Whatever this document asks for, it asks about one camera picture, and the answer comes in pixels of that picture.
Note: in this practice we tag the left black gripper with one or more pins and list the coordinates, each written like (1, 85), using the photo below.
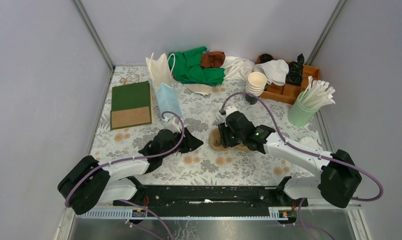
(191, 142)

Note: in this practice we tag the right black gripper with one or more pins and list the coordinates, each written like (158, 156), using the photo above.
(224, 128)

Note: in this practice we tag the cardboard cup carrier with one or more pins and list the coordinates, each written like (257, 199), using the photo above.
(215, 143)

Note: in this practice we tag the light blue paper bag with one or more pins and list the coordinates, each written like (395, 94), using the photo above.
(161, 76)

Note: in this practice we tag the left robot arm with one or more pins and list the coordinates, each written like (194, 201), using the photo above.
(91, 182)

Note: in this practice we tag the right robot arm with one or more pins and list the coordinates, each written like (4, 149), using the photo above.
(333, 176)

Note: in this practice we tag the green paper bag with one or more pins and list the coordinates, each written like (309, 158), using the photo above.
(131, 105)

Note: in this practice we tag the stack of paper cups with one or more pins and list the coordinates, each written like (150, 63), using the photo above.
(255, 85)

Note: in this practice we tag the wooden compartment tray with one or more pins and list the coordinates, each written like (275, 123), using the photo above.
(288, 93)

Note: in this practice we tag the green straw holder cup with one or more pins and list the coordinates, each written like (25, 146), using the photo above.
(299, 115)

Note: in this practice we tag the white cloth on tray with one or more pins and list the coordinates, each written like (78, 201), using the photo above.
(274, 70)

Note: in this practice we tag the white cup lid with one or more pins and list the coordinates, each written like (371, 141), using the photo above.
(310, 142)

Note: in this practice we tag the brown cloth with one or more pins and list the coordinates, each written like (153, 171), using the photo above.
(212, 59)

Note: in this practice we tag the green cloth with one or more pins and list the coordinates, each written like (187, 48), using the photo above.
(186, 68)

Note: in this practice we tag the black plastic bags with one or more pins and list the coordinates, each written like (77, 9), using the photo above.
(295, 74)

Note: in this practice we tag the white wrapped straws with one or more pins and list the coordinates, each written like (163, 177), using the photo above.
(318, 93)

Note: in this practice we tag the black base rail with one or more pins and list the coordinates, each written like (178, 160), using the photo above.
(212, 201)

